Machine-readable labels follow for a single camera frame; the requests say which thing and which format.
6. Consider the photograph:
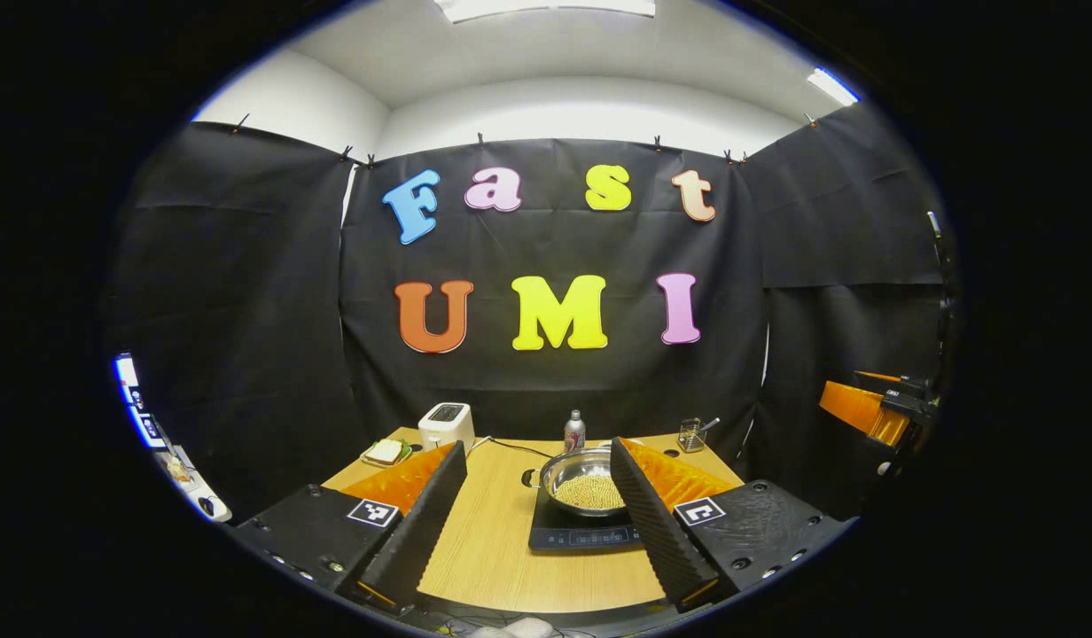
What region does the black induction cooktop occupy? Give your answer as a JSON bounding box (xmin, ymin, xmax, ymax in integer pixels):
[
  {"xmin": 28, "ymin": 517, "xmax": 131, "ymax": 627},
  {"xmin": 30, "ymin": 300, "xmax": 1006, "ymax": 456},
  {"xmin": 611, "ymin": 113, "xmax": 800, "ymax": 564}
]
[{"xmin": 528, "ymin": 487, "xmax": 646, "ymax": 553}]

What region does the black power cable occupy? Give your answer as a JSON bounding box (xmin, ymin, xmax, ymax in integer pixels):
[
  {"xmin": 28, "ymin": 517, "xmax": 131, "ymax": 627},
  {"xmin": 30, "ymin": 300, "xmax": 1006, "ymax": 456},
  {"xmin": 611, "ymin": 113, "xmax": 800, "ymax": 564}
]
[{"xmin": 488, "ymin": 437, "xmax": 556, "ymax": 462}]

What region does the computer screen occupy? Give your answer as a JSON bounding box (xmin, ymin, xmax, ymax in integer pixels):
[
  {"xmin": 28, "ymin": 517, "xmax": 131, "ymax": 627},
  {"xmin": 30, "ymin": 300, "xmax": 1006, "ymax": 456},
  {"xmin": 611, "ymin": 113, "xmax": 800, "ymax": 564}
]
[{"xmin": 112, "ymin": 353, "xmax": 168, "ymax": 450}]

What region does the white side desk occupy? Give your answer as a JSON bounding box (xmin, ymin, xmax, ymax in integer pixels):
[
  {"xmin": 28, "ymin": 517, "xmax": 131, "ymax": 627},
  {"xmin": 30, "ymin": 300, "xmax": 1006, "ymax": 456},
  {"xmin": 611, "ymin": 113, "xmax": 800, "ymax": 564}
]
[{"xmin": 152, "ymin": 443, "xmax": 234, "ymax": 525}]

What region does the pile of yellow soybeans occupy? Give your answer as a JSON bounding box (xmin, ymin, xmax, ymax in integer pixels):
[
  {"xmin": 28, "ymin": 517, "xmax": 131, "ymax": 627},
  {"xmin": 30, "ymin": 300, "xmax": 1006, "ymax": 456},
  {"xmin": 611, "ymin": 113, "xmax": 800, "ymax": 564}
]
[{"xmin": 553, "ymin": 473, "xmax": 627, "ymax": 511}]

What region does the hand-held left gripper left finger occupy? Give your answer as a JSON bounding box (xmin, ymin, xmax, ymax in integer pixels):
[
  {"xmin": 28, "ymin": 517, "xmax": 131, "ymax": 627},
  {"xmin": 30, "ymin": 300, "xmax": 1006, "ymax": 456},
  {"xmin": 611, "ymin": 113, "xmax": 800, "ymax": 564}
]
[{"xmin": 231, "ymin": 440, "xmax": 469, "ymax": 617}]

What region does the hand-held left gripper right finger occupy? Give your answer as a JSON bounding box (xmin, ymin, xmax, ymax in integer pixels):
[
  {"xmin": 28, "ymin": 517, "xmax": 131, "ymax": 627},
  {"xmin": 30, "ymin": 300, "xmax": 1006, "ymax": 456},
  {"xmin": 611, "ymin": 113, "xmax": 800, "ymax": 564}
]
[{"xmin": 610, "ymin": 436, "xmax": 857, "ymax": 614}]

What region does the ceiling light panel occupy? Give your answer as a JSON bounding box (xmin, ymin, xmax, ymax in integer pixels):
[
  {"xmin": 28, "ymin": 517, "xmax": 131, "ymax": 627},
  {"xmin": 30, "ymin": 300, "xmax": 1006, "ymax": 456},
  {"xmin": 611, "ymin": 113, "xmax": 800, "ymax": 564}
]
[
  {"xmin": 435, "ymin": 0, "xmax": 658, "ymax": 23},
  {"xmin": 807, "ymin": 67, "xmax": 862, "ymax": 107}
]

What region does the pale green plate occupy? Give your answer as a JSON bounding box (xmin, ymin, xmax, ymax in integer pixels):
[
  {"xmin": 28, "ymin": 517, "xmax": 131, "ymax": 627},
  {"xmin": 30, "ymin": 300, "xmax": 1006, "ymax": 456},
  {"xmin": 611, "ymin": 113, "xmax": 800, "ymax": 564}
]
[{"xmin": 360, "ymin": 439, "xmax": 414, "ymax": 469}]

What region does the stainless steel pot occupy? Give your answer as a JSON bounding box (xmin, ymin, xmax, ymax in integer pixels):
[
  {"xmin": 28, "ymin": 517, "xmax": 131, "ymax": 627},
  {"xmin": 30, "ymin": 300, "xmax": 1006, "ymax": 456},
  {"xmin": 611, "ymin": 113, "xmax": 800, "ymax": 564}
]
[{"xmin": 521, "ymin": 447, "xmax": 625, "ymax": 518}]

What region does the white toaster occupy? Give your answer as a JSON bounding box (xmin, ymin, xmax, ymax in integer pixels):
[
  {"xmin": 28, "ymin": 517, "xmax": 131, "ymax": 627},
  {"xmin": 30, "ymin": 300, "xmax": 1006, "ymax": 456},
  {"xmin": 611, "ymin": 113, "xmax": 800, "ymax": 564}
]
[{"xmin": 417, "ymin": 401, "xmax": 477, "ymax": 455}]

